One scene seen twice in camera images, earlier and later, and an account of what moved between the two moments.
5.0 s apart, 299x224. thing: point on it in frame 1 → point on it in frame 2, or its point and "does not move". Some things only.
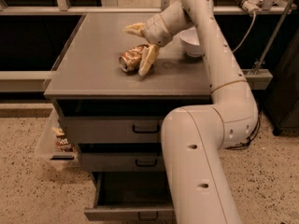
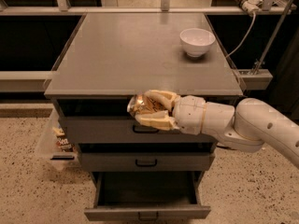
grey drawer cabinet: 113,91 does not move
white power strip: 253,4 does not move
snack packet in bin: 62,142 does not move
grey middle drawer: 123,157 does not move
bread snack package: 130,60 → 140,105
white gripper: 154,30 → 189,114
